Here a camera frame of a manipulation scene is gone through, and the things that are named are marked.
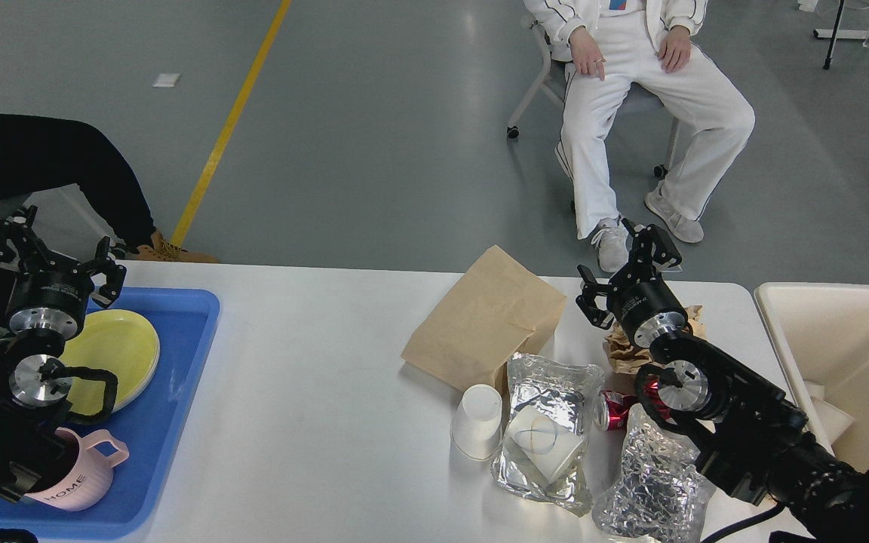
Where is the white paper cup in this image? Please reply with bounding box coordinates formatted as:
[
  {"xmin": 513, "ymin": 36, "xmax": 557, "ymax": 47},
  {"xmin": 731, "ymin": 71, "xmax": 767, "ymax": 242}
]
[{"xmin": 450, "ymin": 384, "xmax": 503, "ymax": 461}]

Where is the crumpled brown paper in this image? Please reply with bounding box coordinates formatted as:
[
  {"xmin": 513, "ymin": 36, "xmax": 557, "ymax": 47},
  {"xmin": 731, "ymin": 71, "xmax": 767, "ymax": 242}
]
[{"xmin": 606, "ymin": 305, "xmax": 707, "ymax": 375}]

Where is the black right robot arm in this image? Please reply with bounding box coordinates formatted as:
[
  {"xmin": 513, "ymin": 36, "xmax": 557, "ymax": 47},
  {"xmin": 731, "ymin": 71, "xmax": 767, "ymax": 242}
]
[{"xmin": 576, "ymin": 219, "xmax": 869, "ymax": 542}]

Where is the crumpled silver foil bag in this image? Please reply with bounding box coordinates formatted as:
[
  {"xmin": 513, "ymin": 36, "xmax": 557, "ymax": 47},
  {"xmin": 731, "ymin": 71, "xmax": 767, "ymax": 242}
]
[{"xmin": 592, "ymin": 405, "xmax": 715, "ymax": 542}]

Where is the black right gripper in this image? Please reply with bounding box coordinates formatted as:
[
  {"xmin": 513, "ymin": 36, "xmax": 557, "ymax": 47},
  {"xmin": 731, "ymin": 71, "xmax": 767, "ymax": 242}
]
[{"xmin": 576, "ymin": 219, "xmax": 689, "ymax": 348}]

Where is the beige plastic bin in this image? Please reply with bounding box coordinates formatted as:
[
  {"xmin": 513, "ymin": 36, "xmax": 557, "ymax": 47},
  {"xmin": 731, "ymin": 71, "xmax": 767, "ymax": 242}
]
[{"xmin": 755, "ymin": 283, "xmax": 869, "ymax": 471}]

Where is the brown paper bag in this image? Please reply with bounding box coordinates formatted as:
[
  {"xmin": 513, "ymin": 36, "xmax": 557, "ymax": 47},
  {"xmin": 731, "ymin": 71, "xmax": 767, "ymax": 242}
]
[{"xmin": 401, "ymin": 245, "xmax": 567, "ymax": 393}]

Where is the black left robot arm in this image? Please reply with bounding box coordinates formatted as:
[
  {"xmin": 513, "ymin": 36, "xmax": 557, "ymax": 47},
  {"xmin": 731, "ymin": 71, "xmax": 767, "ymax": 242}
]
[{"xmin": 0, "ymin": 206, "xmax": 125, "ymax": 542}]

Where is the blue plastic tray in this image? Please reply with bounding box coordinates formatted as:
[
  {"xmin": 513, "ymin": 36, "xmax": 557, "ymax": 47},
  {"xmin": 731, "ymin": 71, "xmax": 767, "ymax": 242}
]
[{"xmin": 0, "ymin": 287, "xmax": 221, "ymax": 542}]

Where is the person in black trousers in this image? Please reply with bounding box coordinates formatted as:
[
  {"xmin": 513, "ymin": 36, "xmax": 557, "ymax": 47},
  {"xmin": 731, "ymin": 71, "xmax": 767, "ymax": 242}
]
[{"xmin": 0, "ymin": 114, "xmax": 215, "ymax": 262}]

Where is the crushed red soda can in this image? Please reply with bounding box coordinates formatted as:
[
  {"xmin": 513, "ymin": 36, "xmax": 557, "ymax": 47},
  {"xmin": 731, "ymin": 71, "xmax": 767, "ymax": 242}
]
[{"xmin": 593, "ymin": 389, "xmax": 638, "ymax": 431}]

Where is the white wheeled chair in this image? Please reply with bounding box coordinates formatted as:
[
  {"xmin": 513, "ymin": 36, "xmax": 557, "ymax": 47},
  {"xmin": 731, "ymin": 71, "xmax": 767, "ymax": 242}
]
[{"xmin": 506, "ymin": 14, "xmax": 682, "ymax": 179}]

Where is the silver foil pouch with paper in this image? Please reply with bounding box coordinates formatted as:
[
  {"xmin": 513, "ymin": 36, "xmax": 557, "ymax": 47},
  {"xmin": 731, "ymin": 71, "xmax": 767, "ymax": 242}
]
[{"xmin": 492, "ymin": 353, "xmax": 606, "ymax": 517}]

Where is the person in white tracksuit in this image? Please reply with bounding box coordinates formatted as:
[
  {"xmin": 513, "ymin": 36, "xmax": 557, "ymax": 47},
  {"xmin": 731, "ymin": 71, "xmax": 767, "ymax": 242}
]
[{"xmin": 523, "ymin": 0, "xmax": 757, "ymax": 274}]

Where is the white stand base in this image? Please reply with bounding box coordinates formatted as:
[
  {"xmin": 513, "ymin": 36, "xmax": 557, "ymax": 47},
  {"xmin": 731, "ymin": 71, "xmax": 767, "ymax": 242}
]
[{"xmin": 797, "ymin": 0, "xmax": 869, "ymax": 70}]

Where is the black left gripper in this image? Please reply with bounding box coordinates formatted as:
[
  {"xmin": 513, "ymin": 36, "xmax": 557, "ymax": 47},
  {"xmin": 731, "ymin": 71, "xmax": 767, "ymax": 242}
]
[{"xmin": 0, "ymin": 206, "xmax": 127, "ymax": 338}]

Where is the yellow round plastic plate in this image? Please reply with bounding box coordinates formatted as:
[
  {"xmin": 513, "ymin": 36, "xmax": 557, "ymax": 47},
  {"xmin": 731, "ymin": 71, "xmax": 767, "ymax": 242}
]
[{"xmin": 60, "ymin": 309, "xmax": 160, "ymax": 412}]

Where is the pink ribbed mug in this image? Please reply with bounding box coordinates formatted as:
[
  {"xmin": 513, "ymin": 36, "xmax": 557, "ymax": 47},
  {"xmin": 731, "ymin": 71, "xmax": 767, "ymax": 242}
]
[{"xmin": 24, "ymin": 427, "xmax": 130, "ymax": 511}]

